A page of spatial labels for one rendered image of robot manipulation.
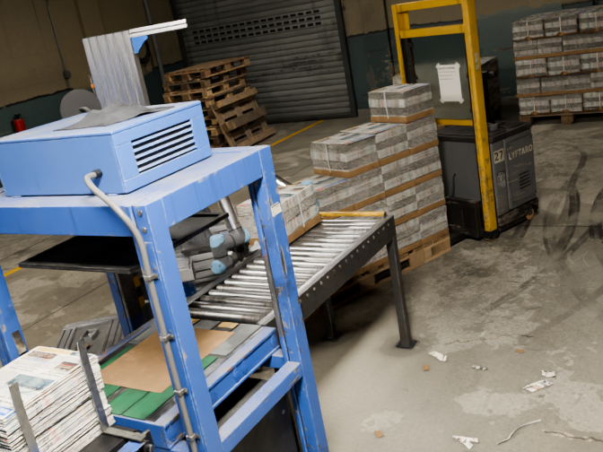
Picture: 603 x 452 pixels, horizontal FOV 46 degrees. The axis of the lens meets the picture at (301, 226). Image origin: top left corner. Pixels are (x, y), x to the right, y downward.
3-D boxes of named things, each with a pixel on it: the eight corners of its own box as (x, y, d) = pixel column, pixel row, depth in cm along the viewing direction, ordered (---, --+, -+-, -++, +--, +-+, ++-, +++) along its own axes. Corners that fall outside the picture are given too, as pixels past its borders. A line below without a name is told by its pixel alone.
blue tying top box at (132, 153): (97, 160, 289) (83, 112, 283) (214, 154, 257) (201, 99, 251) (4, 195, 252) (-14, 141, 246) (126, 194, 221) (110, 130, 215)
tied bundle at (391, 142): (345, 162, 523) (340, 132, 517) (375, 152, 539) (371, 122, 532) (380, 167, 493) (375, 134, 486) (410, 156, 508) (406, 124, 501)
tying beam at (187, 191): (93, 178, 309) (87, 155, 307) (275, 170, 260) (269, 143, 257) (-44, 233, 255) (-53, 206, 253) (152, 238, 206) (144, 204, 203)
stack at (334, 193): (271, 309, 502) (248, 197, 477) (390, 254, 564) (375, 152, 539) (304, 324, 471) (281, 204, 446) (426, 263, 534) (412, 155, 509)
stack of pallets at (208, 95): (219, 137, 1236) (203, 62, 1197) (266, 133, 1192) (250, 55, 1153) (174, 158, 1126) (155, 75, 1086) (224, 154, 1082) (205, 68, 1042)
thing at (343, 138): (310, 143, 498) (310, 142, 498) (341, 133, 514) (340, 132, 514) (345, 145, 470) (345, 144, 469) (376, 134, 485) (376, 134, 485)
